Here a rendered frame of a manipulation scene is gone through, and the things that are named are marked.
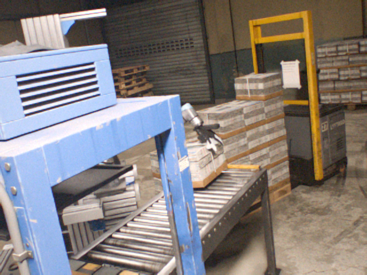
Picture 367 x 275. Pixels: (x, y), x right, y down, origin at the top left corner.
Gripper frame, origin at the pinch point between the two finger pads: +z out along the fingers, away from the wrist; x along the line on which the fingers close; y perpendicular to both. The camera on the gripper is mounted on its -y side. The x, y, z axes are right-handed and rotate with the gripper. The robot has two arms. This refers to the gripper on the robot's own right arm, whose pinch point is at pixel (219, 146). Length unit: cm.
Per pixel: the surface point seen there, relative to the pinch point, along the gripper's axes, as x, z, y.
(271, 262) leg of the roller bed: -21, 88, 38
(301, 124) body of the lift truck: -211, 33, 26
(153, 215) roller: 55, 8, 30
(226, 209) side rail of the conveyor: 40.1, 29.7, -2.8
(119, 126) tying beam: 139, -19, -63
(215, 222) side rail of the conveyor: 56, 30, -4
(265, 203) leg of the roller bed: -22, 50, 12
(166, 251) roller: 87, 24, 5
